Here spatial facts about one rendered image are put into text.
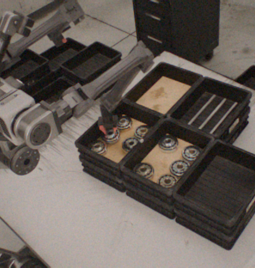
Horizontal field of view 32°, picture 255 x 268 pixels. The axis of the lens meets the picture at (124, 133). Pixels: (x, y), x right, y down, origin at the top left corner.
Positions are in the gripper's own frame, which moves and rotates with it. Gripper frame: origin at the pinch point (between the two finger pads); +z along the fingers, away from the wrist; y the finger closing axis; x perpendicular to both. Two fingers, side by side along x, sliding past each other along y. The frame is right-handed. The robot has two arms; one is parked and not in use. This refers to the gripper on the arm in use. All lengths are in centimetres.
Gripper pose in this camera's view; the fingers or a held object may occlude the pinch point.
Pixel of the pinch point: (110, 132)
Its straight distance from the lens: 238.4
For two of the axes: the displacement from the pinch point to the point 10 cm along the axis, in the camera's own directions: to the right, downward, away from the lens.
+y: -9.9, 0.8, 0.8
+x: 0.0, 7.0, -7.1
